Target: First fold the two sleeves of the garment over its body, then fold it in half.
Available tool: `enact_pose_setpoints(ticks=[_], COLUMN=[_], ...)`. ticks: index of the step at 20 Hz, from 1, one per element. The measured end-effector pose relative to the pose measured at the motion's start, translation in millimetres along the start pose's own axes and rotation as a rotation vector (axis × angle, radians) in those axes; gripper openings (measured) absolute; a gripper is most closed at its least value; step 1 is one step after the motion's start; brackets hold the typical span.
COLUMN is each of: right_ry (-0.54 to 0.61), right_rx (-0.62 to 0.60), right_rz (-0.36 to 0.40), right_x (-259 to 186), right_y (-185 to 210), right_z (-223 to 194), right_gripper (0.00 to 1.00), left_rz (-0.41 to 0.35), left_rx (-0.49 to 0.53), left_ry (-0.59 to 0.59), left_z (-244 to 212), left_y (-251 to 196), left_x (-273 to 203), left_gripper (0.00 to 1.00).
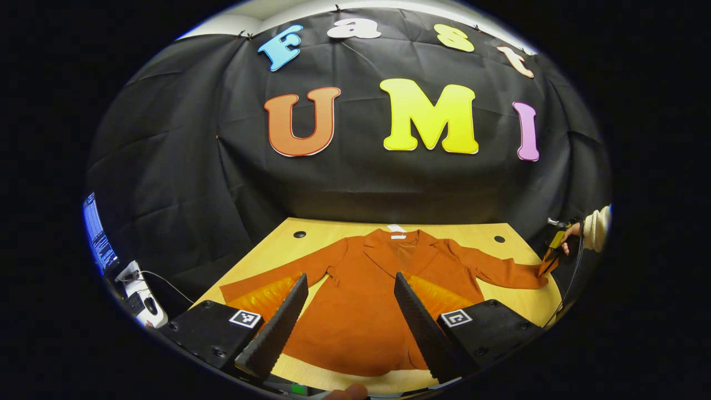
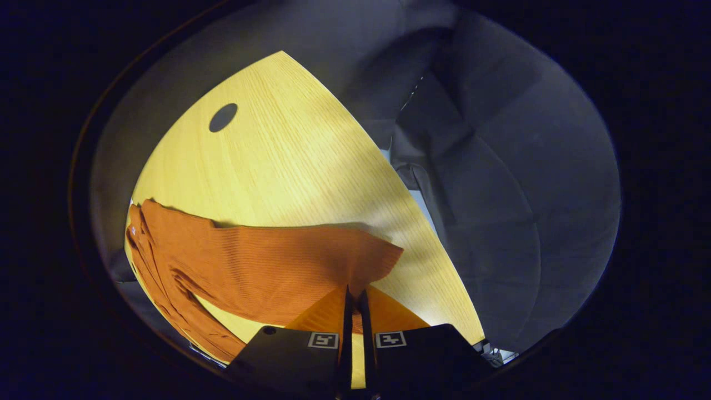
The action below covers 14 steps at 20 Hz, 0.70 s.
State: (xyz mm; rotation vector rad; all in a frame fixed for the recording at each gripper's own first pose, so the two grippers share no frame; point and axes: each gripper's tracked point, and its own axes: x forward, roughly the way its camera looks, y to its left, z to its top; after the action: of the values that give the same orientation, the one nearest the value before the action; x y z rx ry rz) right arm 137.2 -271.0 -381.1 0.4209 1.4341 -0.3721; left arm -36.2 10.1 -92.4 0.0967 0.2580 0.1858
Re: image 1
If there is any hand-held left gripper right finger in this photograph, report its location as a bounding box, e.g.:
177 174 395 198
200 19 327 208
394 271 545 384

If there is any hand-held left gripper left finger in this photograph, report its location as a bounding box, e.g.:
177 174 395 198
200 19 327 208
158 272 310 382

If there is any orange button coat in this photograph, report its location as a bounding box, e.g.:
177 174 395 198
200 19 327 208
219 227 549 378

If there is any white desktop device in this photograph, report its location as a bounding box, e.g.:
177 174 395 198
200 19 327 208
116 260 168 328

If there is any computer monitor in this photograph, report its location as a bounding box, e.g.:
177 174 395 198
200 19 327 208
82 192 119 274

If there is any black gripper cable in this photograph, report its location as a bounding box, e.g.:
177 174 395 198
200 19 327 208
545 233 585 328

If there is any thin white cable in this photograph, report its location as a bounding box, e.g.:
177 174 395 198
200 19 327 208
138 270 196 304

